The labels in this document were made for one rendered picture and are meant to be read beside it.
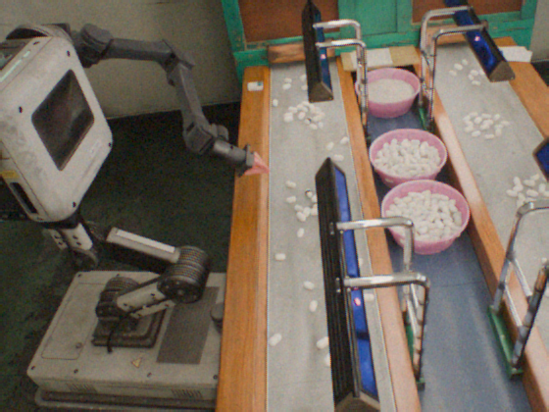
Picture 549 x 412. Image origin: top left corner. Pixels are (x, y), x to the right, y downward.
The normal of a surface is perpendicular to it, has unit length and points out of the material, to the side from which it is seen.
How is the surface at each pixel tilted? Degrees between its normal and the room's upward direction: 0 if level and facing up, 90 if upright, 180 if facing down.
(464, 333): 0
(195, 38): 90
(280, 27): 89
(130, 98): 90
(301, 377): 0
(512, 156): 0
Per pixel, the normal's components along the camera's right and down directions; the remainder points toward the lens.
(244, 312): -0.11, -0.73
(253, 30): 0.05, 0.67
